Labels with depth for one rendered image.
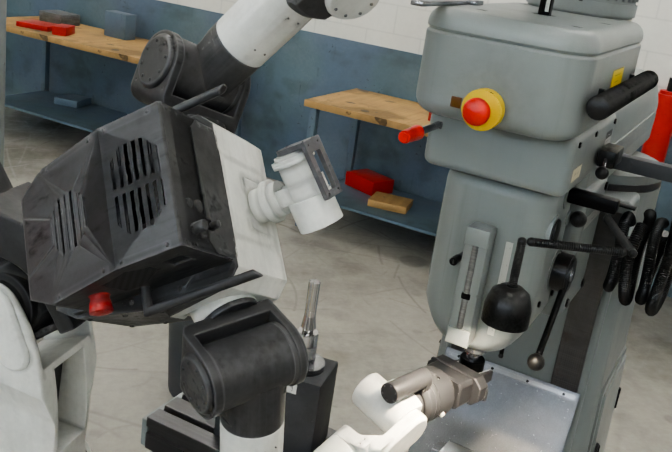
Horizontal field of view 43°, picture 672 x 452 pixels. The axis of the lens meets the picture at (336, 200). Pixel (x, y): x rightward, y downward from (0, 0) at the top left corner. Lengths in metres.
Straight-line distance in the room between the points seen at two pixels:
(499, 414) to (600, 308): 0.34
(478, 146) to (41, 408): 0.80
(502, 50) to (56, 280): 0.69
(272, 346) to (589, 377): 1.01
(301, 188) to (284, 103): 5.46
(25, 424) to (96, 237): 0.46
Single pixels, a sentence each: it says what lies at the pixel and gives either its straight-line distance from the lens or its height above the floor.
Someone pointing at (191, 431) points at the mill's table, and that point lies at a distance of 1.91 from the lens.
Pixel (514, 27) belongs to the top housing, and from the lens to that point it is 1.23.
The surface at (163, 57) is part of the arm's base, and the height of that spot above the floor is 1.77.
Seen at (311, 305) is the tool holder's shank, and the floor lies 1.25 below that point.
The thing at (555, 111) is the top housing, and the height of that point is 1.78.
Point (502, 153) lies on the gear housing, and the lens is 1.35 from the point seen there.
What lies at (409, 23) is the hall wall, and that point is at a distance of 6.10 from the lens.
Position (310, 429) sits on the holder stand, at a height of 1.00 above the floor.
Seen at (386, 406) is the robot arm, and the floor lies 1.25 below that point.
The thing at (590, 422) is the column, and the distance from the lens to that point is 2.06.
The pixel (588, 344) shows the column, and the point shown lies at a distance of 1.94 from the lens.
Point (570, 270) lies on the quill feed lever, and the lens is 1.53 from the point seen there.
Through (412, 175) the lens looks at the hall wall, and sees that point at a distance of 6.20.
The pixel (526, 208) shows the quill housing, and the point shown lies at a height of 1.59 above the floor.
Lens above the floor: 1.98
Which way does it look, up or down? 18 degrees down
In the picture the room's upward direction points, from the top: 8 degrees clockwise
